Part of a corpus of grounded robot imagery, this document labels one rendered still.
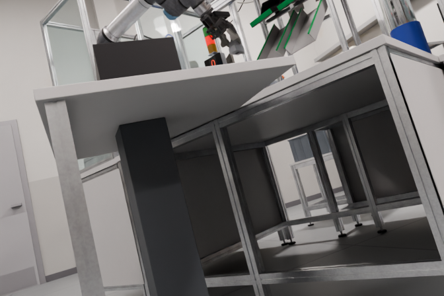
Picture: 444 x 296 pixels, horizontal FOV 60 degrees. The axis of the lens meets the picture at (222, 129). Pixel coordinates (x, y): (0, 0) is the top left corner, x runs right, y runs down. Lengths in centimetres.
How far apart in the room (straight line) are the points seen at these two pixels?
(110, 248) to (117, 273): 15
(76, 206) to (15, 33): 553
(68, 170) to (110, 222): 144
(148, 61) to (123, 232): 118
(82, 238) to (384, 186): 257
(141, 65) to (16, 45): 499
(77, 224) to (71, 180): 10
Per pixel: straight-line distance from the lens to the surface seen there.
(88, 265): 93
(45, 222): 566
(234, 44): 181
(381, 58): 130
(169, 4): 180
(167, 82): 100
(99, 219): 245
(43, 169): 573
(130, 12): 183
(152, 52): 138
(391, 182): 315
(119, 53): 136
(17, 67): 615
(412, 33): 231
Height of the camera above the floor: 53
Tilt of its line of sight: 9 degrees up
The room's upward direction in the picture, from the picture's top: 15 degrees counter-clockwise
